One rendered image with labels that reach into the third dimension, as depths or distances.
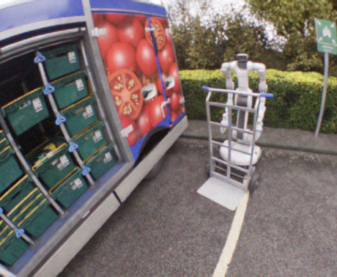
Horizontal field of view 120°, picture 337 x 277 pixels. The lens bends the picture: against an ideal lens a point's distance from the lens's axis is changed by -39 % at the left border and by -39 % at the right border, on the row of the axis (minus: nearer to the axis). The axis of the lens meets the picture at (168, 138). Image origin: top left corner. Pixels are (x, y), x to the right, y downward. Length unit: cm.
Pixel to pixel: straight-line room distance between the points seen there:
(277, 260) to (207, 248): 74
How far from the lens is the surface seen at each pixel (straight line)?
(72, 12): 158
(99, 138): 172
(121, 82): 168
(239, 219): 193
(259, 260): 178
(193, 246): 178
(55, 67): 152
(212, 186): 221
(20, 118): 140
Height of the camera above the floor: 166
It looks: 29 degrees down
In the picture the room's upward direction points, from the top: 12 degrees counter-clockwise
